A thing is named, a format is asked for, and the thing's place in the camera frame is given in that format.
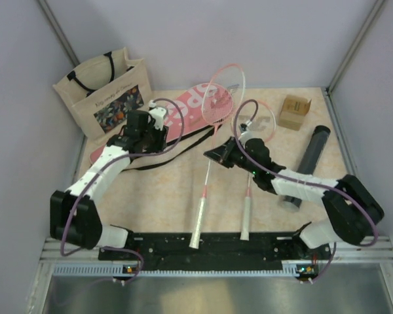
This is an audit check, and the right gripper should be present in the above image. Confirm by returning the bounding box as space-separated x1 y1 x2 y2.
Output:
205 136 259 175

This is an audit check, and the pink racket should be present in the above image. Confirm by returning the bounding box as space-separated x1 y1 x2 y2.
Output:
189 63 246 249
231 99 276 241

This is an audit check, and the pink racket cover bag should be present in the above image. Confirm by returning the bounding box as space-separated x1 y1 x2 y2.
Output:
89 83 214 171

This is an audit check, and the black shuttlecock tube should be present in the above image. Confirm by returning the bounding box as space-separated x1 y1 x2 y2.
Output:
282 125 331 212

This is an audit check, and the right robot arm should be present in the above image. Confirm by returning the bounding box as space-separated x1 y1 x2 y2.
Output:
204 137 384 259

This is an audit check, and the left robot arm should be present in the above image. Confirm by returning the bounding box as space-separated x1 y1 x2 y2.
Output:
50 107 168 260

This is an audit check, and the beige floral tote bag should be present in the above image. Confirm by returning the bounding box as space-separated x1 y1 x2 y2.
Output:
53 48 153 142

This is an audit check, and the small cardboard box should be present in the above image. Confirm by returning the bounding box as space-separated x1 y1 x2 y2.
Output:
277 95 311 131

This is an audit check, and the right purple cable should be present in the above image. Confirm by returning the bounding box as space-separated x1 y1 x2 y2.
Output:
233 99 381 284

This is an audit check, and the purple cable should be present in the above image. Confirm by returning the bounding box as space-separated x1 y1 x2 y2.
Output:
233 99 381 284
59 99 184 285

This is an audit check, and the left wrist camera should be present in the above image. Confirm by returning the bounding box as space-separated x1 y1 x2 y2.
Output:
149 100 168 130

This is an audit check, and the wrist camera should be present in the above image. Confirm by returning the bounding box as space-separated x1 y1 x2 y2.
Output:
238 123 253 143
149 100 168 130

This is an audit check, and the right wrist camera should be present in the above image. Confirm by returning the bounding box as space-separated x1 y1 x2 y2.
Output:
238 123 253 143

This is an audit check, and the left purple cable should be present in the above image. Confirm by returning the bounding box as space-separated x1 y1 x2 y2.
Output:
59 99 184 285

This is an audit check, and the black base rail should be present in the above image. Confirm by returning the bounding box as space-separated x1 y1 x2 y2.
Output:
98 230 333 272

